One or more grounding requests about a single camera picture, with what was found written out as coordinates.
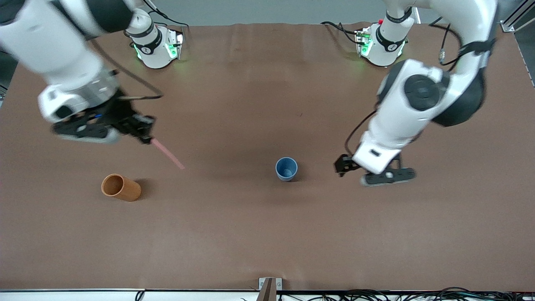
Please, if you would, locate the pink chopstick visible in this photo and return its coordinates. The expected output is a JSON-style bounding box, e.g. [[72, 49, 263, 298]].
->
[[150, 138, 186, 171]]

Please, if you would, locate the blue cup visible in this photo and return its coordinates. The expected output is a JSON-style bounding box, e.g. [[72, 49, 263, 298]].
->
[[275, 157, 299, 182]]

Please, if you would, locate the orange cup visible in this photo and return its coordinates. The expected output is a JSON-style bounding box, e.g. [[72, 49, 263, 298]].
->
[[101, 173, 142, 202]]

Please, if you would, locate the black left arm wrist cable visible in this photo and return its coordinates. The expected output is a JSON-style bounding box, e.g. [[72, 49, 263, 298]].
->
[[344, 110, 379, 157]]

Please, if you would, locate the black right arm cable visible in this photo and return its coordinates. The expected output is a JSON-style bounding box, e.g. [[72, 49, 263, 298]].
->
[[89, 38, 164, 101]]

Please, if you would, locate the black right base cable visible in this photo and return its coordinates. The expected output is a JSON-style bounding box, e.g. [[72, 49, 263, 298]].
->
[[142, 0, 189, 29]]

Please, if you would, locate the black base cable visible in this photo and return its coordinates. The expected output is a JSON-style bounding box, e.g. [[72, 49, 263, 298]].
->
[[321, 20, 362, 36], [142, 0, 189, 29]]

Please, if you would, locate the black left arm elbow cable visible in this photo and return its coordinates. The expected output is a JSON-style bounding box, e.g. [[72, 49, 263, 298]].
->
[[428, 16, 465, 67]]

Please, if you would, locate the black left base cable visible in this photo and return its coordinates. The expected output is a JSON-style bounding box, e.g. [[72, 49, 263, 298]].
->
[[321, 20, 362, 36]]

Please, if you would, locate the metal table edge bracket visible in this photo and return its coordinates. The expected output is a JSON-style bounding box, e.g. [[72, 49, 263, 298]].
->
[[256, 277, 283, 301]]

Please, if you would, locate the aluminium frame profile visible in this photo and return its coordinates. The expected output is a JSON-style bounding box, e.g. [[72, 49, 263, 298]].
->
[[499, 0, 535, 33]]

